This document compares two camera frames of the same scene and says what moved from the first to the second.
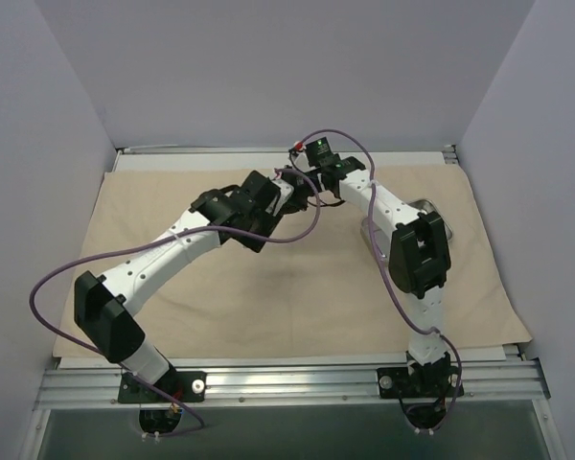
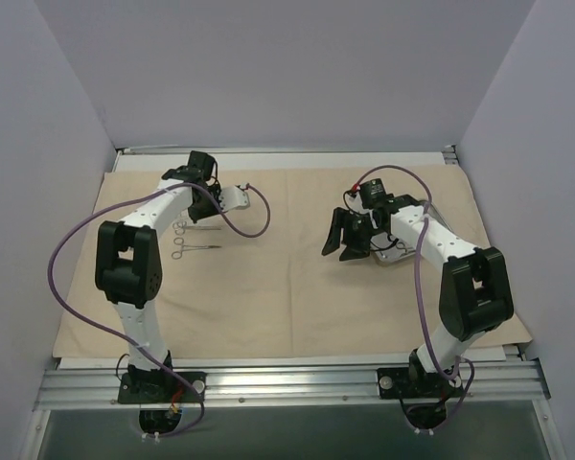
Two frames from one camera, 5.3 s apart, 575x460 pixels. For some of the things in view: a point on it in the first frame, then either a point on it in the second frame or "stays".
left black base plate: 183,386 stays
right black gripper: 302,187 to 353,232
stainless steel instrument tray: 384,239 stays
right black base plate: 426,382 stays
